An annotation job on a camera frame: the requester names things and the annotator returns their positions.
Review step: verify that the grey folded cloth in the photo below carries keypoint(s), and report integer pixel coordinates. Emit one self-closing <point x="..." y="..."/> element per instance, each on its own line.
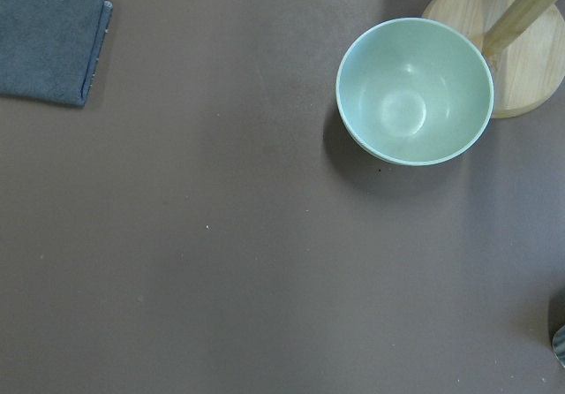
<point x="50" y="48"/>

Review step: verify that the metal scoop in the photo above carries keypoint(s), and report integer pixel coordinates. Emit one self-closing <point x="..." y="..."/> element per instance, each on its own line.
<point x="558" y="345"/>

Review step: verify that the wooden cup stand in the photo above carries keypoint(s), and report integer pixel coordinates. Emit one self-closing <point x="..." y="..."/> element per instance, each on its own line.
<point x="522" y="42"/>

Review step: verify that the mint green bowl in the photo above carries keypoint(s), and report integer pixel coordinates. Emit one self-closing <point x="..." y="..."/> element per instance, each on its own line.
<point x="414" y="92"/>

